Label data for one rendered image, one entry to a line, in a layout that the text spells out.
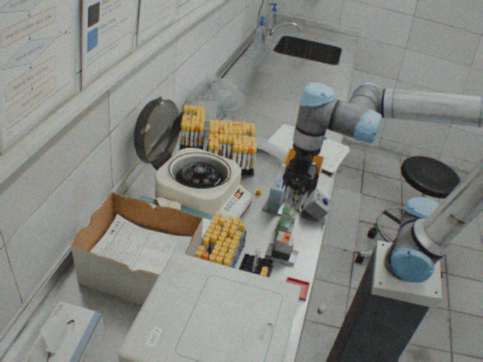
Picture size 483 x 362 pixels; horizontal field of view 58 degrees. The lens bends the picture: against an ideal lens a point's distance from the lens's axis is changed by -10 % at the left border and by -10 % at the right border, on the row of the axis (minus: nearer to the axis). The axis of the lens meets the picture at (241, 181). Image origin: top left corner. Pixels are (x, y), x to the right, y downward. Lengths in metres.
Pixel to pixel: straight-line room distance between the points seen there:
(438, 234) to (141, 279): 0.73
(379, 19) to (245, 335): 2.96
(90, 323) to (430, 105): 0.96
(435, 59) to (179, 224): 2.69
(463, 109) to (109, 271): 0.95
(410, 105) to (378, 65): 2.49
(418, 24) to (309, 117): 2.54
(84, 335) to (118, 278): 0.18
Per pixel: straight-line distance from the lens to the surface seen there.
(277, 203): 1.55
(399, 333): 1.59
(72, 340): 1.15
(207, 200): 1.43
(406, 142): 3.92
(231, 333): 0.86
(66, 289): 1.33
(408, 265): 1.23
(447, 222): 1.16
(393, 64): 3.65
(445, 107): 1.17
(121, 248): 1.33
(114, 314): 1.26
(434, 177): 2.50
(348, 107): 1.09
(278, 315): 0.90
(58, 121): 1.10
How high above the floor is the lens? 1.87
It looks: 36 degrees down
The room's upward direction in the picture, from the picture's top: 8 degrees clockwise
